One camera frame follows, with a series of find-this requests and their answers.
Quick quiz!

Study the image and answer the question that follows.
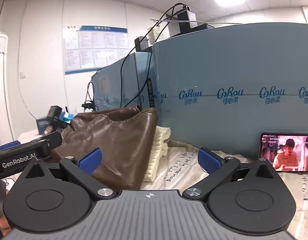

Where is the large blue cardboard box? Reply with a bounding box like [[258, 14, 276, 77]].
[[152, 22, 308, 157]]

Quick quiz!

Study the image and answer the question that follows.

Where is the black smartphone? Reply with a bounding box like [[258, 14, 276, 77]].
[[259, 132, 308, 173]]

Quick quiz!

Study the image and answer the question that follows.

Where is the blue tissue pack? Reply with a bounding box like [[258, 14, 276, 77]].
[[59, 112, 77, 124]]

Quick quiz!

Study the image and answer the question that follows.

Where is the long white cable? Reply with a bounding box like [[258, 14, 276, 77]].
[[150, 18, 241, 28]]

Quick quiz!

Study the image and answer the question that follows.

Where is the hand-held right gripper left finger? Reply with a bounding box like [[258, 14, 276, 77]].
[[19, 148, 117, 202]]

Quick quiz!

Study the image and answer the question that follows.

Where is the dark printed carton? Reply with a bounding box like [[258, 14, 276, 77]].
[[35, 116, 55, 136]]

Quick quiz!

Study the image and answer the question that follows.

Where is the person's left hand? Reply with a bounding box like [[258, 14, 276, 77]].
[[0, 180, 12, 238]]

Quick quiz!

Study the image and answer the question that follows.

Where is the black cable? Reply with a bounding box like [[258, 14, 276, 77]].
[[119, 3, 187, 111]]

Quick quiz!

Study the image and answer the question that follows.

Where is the black flat device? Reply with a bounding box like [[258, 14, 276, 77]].
[[168, 23, 216, 38]]

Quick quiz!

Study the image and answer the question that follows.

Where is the brown leather bag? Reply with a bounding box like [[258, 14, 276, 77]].
[[50, 105, 159, 191]]

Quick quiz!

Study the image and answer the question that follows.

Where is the small black power adapter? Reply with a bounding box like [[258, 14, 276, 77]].
[[134, 37, 150, 53]]

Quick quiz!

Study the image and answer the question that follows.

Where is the blue framed wall poster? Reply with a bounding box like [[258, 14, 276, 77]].
[[62, 25, 129, 76]]

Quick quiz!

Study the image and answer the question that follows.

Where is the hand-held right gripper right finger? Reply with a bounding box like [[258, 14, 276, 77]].
[[182, 147, 279, 201]]

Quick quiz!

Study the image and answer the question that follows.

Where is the beige dog print blanket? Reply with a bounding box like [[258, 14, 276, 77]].
[[140, 139, 308, 240]]

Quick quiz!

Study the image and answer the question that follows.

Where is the cream knit sweater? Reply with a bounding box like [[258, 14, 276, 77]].
[[142, 126, 172, 183]]

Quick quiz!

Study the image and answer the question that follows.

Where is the small blue cardboard box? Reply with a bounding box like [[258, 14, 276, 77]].
[[90, 52, 158, 112]]

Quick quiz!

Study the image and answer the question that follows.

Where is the large black power adapter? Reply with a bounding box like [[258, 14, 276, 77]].
[[177, 6, 198, 29]]

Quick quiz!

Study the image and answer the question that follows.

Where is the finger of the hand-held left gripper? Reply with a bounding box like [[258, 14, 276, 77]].
[[0, 140, 21, 152], [42, 131, 63, 156]]

